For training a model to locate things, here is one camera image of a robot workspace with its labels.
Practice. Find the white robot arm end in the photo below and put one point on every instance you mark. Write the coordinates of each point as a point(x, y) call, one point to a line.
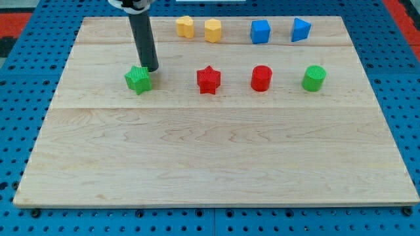
point(132, 6)

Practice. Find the red star block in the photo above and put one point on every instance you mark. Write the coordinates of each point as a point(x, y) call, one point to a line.
point(208, 80)

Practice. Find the red cylinder block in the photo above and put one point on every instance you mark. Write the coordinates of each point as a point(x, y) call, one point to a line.
point(261, 78)

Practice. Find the green star block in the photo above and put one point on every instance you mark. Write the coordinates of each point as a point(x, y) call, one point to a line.
point(138, 79)

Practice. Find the yellow hexagon block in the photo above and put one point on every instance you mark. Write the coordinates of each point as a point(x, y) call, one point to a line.
point(213, 30)

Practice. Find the yellow heart block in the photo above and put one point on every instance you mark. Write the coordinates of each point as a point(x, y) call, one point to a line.
point(185, 27)

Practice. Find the blue cube block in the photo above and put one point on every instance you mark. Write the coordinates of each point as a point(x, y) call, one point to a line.
point(260, 31)

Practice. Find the green cylinder block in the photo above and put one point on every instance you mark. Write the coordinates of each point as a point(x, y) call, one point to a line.
point(313, 78)

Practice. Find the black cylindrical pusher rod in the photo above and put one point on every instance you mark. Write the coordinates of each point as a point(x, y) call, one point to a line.
point(144, 40)

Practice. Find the blue triangle block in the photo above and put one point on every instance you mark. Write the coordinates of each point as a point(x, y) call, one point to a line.
point(300, 30)

